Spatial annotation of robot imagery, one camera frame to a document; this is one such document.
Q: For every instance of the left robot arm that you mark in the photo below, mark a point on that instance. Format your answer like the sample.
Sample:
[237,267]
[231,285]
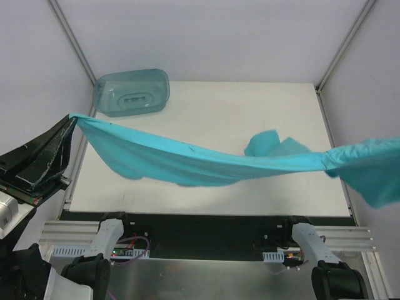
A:
[27,274]

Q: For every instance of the left white cable duct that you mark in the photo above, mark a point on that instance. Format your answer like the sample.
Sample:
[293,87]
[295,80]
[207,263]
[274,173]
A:
[118,253]

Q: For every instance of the left aluminium frame post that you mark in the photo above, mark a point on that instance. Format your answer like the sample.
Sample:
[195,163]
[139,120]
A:
[71,38]

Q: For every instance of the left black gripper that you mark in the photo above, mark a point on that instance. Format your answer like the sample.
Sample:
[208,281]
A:
[29,190]

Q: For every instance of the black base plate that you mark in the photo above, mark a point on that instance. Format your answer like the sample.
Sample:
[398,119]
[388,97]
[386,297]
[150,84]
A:
[209,237]

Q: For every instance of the teal t shirt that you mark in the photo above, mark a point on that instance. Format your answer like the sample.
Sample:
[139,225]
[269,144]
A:
[370,167]

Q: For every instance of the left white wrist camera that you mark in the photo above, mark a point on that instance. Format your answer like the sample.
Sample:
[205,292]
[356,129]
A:
[8,214]

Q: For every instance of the right white cable duct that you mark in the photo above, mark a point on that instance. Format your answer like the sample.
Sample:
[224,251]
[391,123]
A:
[273,257]

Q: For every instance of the right aluminium frame post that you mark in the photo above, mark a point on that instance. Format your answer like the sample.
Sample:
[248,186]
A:
[361,17]

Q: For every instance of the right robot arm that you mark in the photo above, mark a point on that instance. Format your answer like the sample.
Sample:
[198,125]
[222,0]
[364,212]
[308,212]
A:
[331,277]

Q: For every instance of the white cable duct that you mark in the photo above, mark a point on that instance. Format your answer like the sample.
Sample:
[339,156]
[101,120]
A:
[273,257]
[118,253]

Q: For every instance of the aluminium frame post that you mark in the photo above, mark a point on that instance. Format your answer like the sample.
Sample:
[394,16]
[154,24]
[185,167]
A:
[71,38]
[361,17]

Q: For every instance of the translucent blue plastic bin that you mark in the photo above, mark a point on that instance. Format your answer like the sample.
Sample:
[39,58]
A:
[131,93]

